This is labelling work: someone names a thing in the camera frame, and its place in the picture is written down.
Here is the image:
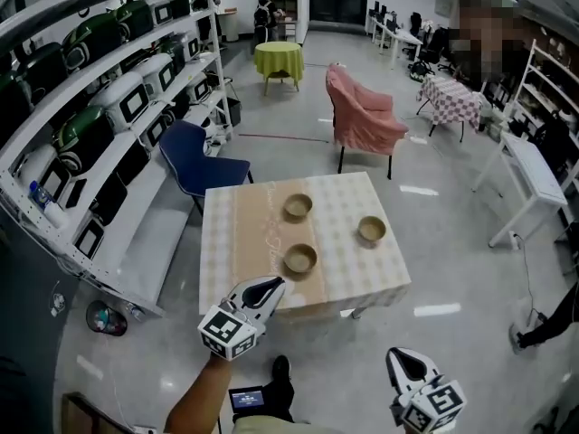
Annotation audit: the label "person's legs in black trousers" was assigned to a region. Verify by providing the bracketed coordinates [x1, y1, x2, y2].
[264, 354, 298, 422]

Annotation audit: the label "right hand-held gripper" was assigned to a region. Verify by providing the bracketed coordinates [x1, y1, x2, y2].
[386, 348, 467, 434]

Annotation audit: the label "white rectangular table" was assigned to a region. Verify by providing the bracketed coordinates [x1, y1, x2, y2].
[470, 131, 570, 249]

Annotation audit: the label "white metal shelving rack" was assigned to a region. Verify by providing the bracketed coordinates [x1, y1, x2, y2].
[0, 0, 234, 319]

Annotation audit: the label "black floor cable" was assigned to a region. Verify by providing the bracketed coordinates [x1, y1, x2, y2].
[513, 232, 548, 329]

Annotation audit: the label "table with beige checked cloth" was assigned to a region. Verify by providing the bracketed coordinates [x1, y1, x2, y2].
[198, 172, 413, 321]

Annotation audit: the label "clear water bottle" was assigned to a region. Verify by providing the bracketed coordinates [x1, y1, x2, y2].
[27, 179, 52, 211]

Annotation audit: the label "black bin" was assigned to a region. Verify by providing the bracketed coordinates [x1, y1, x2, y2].
[223, 97, 243, 128]

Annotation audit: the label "white open shelving unit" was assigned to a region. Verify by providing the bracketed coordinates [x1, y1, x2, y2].
[506, 38, 579, 162]

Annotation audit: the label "blue chair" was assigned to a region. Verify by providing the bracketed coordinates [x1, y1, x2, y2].
[157, 118, 255, 216]

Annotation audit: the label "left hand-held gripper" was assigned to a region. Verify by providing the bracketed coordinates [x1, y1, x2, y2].
[197, 276, 286, 362]

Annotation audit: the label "long white desk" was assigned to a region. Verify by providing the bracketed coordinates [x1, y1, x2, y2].
[368, 14, 424, 70]

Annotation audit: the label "pink covered armchair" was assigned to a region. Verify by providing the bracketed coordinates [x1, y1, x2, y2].
[324, 62, 411, 181]

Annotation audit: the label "person's left forearm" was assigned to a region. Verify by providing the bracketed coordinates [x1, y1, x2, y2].
[163, 354, 237, 434]

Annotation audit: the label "black wire waste basket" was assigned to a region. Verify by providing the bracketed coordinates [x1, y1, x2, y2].
[85, 299, 129, 337]

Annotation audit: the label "wooden cabinet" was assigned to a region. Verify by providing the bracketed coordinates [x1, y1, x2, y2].
[273, 0, 300, 42]

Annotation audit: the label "shelved white and green appliances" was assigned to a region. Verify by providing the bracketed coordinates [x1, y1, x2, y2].
[0, 0, 214, 261]

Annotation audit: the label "table with red checked cloth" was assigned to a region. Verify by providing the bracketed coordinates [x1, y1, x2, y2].
[415, 73, 483, 143]

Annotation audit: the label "person's torso in beige shirt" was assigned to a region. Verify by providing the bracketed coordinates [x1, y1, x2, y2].
[232, 415, 320, 434]

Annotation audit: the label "tan ceramic bowl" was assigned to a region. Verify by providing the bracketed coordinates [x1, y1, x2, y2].
[283, 193, 313, 219]
[282, 243, 318, 275]
[356, 215, 387, 245]

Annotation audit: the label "round table with green cloth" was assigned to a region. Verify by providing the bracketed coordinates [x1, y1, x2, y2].
[252, 42, 306, 97]

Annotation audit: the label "black screen device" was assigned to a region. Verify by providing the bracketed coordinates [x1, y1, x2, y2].
[228, 385, 266, 413]

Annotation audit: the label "black office chair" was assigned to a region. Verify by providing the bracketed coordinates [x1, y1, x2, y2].
[533, 110, 571, 180]
[418, 27, 453, 74]

